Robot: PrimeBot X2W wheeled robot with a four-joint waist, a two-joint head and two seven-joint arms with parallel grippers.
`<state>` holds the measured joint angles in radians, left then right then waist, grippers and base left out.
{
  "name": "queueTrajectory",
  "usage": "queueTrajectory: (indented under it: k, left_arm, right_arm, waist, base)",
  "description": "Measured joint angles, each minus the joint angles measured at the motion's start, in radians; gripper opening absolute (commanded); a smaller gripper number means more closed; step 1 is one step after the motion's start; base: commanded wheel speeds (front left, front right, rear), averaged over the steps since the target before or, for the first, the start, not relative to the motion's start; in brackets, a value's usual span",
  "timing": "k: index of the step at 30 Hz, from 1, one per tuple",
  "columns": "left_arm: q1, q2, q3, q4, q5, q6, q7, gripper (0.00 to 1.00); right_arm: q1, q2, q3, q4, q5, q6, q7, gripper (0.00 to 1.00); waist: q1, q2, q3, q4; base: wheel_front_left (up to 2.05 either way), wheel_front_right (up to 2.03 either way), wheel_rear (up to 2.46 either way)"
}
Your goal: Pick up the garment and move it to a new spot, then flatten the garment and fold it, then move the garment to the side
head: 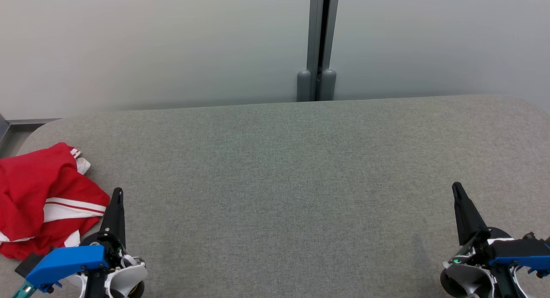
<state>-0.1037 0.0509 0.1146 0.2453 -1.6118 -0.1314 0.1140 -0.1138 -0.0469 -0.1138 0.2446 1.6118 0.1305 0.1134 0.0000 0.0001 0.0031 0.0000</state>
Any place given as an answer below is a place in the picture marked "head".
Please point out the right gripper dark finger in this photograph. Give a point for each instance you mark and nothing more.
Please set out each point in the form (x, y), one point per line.
(468, 220)

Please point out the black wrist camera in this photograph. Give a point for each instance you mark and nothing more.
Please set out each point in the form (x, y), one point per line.
(26, 262)
(515, 247)

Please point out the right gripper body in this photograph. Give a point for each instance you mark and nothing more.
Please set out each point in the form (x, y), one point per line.
(466, 276)

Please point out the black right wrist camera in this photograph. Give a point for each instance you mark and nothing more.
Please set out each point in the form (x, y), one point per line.
(515, 247)

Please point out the grey cylindrical post cap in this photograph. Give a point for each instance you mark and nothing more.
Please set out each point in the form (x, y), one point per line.
(328, 86)
(304, 87)

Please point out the red and white jersey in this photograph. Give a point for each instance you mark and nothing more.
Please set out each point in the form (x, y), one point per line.
(25, 182)

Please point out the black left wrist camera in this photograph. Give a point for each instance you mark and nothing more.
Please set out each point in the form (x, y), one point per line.
(26, 262)

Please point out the grey metal partition post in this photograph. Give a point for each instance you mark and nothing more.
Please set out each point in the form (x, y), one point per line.
(314, 31)

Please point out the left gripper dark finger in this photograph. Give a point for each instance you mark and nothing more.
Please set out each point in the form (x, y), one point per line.
(115, 216)

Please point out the teal left camera connector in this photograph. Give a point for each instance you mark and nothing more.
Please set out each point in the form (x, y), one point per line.
(21, 291)

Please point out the grey metal partition frame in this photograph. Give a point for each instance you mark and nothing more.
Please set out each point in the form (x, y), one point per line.
(34, 122)

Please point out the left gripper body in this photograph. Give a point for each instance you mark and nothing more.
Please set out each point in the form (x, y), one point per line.
(129, 276)

